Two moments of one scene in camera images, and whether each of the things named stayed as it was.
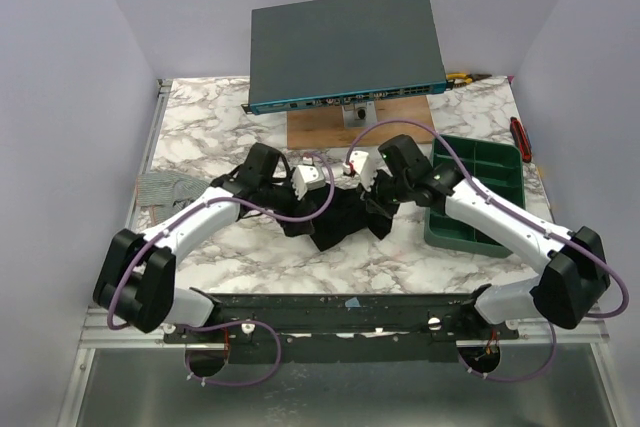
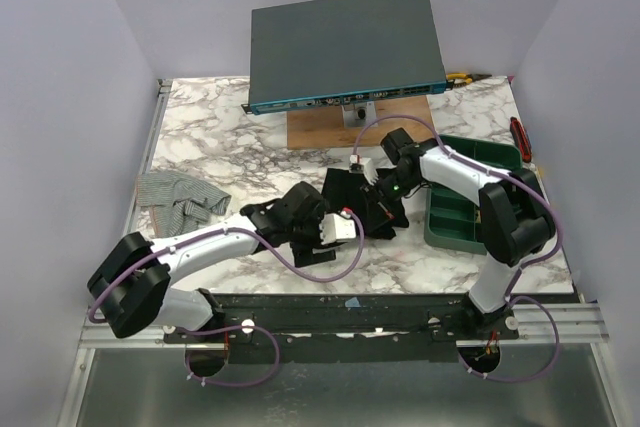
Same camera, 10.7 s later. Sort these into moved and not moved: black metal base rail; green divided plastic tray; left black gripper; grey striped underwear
Moved: left black gripper
Not moved: green divided plastic tray; black metal base rail; grey striped underwear
